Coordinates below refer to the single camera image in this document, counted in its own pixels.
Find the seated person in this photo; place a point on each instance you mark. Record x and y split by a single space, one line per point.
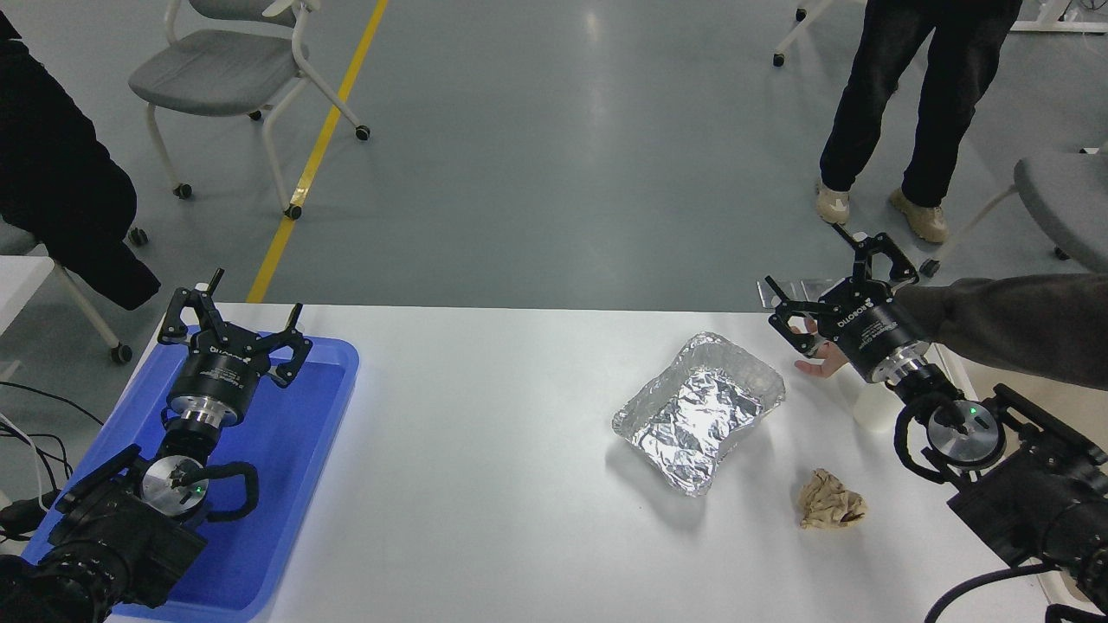
52 173

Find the white chair frame with casters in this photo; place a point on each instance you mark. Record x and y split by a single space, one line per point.
792 39

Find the silver foil tray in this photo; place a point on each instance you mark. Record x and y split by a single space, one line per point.
692 415

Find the large pale bin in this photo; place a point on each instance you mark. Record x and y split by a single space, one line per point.
1086 417

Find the grey chair with white frame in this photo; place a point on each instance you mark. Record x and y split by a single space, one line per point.
17 238
1065 199
216 73

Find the standing person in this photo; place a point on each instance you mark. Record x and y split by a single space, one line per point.
952 86

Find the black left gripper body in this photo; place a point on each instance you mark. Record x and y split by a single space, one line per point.
216 372

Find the person's forearm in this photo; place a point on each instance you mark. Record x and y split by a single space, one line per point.
1021 324

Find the person's hand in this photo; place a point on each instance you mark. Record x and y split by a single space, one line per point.
833 362

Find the white table frame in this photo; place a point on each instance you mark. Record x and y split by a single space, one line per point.
1060 27

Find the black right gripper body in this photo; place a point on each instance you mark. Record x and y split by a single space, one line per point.
870 324

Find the clear floor plate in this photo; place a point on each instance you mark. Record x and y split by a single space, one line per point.
822 290
779 292

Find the white paper cup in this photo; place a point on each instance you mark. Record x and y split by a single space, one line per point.
870 411

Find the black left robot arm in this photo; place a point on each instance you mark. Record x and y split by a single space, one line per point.
112 528

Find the crumpled tan paper ball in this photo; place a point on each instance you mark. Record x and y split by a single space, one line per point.
831 502

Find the blue plastic tray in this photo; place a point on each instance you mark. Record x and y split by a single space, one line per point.
286 450

